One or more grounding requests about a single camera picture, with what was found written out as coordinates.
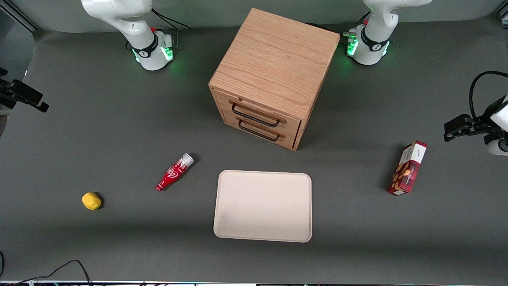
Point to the wooden drawer shallow front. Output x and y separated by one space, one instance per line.
291 124

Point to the yellow lemon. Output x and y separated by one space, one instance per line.
91 201

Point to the red snack box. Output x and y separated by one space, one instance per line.
408 169

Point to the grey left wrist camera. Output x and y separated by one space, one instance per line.
498 147

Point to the beige plastic tray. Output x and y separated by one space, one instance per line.
262 206

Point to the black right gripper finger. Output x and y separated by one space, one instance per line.
24 101
27 92

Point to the red cola bottle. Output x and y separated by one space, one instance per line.
174 172

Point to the aluminium frame rail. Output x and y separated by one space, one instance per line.
18 15

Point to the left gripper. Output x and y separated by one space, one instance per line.
483 119

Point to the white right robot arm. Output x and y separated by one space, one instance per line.
131 24

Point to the oak wooden drawer cabinet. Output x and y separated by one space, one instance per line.
278 59

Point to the wooden drawer deep front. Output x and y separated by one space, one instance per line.
289 139

